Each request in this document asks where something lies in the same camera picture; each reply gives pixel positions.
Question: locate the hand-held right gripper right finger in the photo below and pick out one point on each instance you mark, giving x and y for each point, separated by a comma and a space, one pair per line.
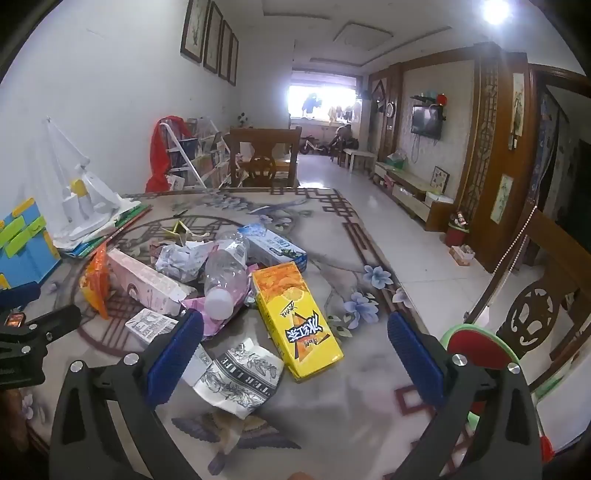
415, 360

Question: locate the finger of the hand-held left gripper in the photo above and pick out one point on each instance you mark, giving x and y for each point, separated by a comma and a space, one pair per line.
21, 295
55, 323

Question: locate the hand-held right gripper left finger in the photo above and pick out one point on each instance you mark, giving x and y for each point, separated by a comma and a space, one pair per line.
175, 355

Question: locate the small white printed pack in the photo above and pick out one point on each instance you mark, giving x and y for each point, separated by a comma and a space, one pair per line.
150, 325

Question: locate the pink foil wrapper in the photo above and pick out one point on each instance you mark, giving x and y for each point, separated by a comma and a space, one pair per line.
214, 328

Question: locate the orange snack packet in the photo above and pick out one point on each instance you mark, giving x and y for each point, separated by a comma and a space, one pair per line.
97, 281

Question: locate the red bin with green rim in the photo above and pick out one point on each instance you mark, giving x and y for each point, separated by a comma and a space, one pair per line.
475, 346

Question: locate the black white printed wrapper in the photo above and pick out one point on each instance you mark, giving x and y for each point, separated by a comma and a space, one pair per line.
240, 374

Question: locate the pink white carton box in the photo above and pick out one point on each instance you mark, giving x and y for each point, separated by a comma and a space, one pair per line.
138, 277

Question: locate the printed paper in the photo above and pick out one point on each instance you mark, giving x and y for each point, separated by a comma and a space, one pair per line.
178, 263

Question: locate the clear plastic bottle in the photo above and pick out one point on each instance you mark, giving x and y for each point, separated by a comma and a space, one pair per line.
226, 272

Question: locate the yellow drink carton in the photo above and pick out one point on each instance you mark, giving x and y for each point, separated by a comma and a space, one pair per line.
286, 314

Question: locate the blue white cardboard box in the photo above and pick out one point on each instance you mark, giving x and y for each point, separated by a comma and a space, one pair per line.
277, 247

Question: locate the blue toy box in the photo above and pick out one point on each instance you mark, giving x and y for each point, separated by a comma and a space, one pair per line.
23, 244

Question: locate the stack of colourful books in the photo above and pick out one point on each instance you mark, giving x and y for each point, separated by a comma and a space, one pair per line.
115, 226

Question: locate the tissue box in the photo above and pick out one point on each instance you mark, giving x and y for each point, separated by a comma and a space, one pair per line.
462, 254

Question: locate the white sailboat model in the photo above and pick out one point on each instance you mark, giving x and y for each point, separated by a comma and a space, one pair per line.
83, 194

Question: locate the red floor canister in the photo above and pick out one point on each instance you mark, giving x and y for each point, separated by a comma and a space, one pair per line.
457, 230

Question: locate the red plastic object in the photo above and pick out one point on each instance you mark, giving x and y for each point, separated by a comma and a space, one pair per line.
545, 447

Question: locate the low television cabinet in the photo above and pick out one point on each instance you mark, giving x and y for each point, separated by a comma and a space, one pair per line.
411, 189

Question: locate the carved wooden chair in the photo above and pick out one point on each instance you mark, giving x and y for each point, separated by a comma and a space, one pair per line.
554, 240

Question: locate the red plastic stool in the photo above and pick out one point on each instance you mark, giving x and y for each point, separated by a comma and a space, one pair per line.
159, 152

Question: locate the green white bag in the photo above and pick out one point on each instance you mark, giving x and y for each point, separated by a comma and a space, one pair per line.
397, 159

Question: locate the white book rack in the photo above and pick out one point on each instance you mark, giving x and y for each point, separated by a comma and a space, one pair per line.
198, 152

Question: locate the small white table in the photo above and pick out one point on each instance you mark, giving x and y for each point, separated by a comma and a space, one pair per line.
360, 157

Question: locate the plain wooden chair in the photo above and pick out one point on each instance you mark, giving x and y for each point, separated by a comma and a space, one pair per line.
263, 157

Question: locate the child's bike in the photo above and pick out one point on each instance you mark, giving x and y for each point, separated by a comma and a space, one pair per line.
311, 144

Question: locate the bright window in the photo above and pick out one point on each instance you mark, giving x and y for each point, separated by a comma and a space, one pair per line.
323, 99

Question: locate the ceiling light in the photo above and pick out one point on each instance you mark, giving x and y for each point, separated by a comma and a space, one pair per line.
496, 9

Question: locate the leaning picture frame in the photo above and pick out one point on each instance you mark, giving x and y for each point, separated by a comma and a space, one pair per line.
440, 179

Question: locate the hanging wall scroll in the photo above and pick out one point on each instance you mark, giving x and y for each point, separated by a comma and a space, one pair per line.
518, 104
502, 198

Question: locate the wall television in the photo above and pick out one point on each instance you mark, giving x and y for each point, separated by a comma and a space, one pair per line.
427, 121

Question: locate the wall shelf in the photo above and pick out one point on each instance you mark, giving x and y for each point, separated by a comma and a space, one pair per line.
429, 99

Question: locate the framed wall picture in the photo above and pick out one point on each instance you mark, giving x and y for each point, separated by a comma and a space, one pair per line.
233, 60
196, 30
225, 50
213, 39

